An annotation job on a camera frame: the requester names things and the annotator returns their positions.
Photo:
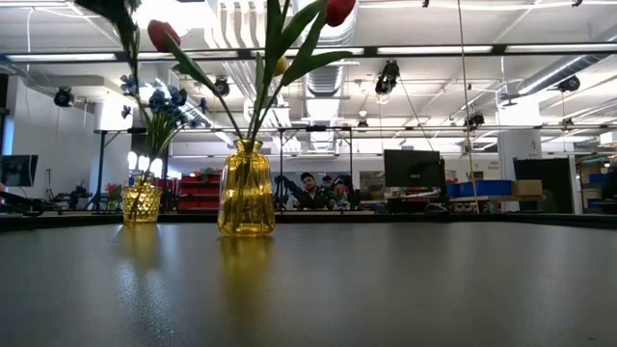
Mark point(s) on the pale yellow artificial tulip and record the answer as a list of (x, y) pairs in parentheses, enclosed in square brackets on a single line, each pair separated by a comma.
[(271, 29)]

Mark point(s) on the blue artificial flower bunch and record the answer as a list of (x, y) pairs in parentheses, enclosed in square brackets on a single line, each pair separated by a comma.
[(159, 101)]

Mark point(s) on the red artificial tulip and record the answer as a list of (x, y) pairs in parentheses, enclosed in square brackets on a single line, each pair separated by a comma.
[(340, 9), (162, 34)]

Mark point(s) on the long-stemmed dark artificial tulip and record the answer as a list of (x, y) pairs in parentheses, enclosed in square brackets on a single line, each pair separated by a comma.
[(126, 29)]

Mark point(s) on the tall amber glass vase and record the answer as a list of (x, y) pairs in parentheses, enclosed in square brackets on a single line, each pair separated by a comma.
[(246, 202)]

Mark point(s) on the small amber glass vase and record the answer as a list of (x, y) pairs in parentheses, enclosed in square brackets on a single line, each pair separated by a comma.
[(141, 207)]

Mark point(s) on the seated person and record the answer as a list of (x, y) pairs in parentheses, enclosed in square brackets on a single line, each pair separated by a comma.
[(311, 193)]

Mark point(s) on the black computer monitor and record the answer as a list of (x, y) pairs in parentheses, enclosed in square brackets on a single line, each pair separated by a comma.
[(414, 168)]

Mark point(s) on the red tool cabinet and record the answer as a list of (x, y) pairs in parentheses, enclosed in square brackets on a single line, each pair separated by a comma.
[(200, 190)]

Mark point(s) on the bright yellow artificial tulip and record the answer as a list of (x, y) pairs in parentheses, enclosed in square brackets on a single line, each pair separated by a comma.
[(281, 66)]

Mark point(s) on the black ceiling spotlight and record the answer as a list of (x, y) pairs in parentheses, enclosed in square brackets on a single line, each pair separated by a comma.
[(570, 83), (62, 97), (388, 77), (474, 120), (222, 86)]

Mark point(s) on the small blue plastic bin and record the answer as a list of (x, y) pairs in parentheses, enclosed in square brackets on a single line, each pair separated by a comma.
[(453, 189)]

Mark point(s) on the background work table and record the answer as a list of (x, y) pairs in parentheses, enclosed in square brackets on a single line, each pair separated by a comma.
[(482, 198)]

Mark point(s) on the large blue plastic bin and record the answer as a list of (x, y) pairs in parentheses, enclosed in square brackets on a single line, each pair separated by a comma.
[(487, 188)]

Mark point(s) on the background red flower bunch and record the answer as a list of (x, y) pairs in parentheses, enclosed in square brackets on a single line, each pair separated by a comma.
[(114, 189)]

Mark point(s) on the brown cardboard box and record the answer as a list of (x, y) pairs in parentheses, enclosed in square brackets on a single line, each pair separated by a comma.
[(527, 188)]

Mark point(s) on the black overhead light bar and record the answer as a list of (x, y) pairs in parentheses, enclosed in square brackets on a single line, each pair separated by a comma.
[(499, 49)]

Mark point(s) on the large black panel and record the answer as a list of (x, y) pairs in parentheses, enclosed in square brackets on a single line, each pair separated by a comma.
[(544, 168)]

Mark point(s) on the black background machine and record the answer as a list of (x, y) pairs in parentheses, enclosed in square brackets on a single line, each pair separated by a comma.
[(72, 197)]

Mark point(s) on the dark side monitor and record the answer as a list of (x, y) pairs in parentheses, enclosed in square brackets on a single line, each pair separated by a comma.
[(19, 171)]

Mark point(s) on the black table frame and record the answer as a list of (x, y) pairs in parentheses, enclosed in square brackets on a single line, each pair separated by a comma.
[(434, 218)]

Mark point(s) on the black metal stand frame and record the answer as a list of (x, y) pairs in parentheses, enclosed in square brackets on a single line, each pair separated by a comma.
[(101, 168)]

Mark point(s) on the silver ventilation duct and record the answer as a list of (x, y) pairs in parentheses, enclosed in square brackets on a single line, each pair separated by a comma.
[(554, 74)]

